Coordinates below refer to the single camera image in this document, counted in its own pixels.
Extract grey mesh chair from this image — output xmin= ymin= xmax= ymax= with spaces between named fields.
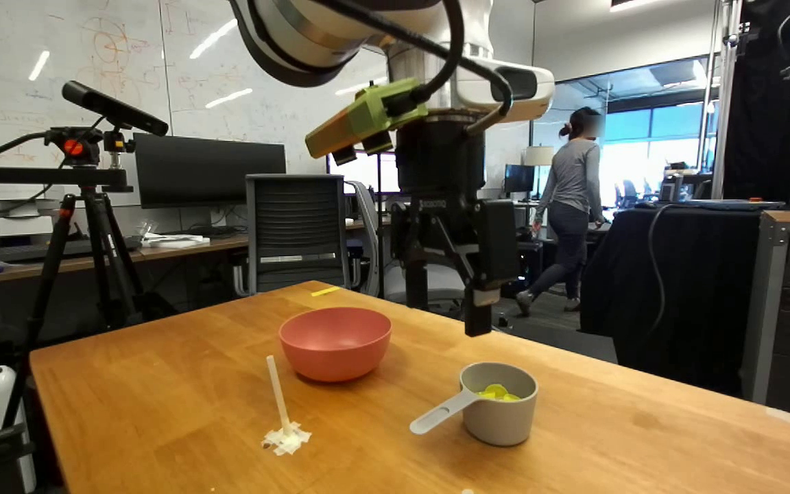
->
xmin=244 ymin=172 xmax=352 ymax=295

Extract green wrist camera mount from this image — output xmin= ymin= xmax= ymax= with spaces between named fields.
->
xmin=301 ymin=77 xmax=434 ymax=169

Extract black stereo camera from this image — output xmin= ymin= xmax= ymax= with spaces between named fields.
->
xmin=59 ymin=77 xmax=170 ymax=136

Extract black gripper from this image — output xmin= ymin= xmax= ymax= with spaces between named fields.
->
xmin=396 ymin=113 xmax=521 ymax=336

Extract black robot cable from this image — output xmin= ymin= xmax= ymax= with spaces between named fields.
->
xmin=316 ymin=0 xmax=515 ymax=125

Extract black computer monitor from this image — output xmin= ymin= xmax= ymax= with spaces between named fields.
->
xmin=133 ymin=132 xmax=288 ymax=207

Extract long wooden desk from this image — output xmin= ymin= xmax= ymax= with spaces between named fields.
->
xmin=0 ymin=231 xmax=253 ymax=290

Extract pink bowl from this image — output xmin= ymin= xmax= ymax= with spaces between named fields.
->
xmin=278 ymin=305 xmax=396 ymax=387

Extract black draped table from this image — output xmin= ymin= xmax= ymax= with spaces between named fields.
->
xmin=578 ymin=201 xmax=788 ymax=380

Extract yellow and white candy pieces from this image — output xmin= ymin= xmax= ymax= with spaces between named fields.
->
xmin=474 ymin=380 xmax=525 ymax=406

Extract black backdrop panel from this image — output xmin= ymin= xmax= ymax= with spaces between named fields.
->
xmin=722 ymin=0 xmax=790 ymax=203

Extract black camera tripod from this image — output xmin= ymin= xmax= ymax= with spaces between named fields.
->
xmin=0 ymin=121 xmax=152 ymax=432

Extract clear plastic stick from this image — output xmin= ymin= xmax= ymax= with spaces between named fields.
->
xmin=263 ymin=354 xmax=297 ymax=432

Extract grey measuring cup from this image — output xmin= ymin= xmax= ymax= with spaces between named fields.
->
xmin=406 ymin=358 xmax=541 ymax=450

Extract white table lamp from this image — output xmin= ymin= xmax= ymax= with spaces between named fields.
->
xmin=525 ymin=142 xmax=556 ymax=169

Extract person in grey top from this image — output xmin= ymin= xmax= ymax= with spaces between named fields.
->
xmin=512 ymin=105 xmax=609 ymax=321

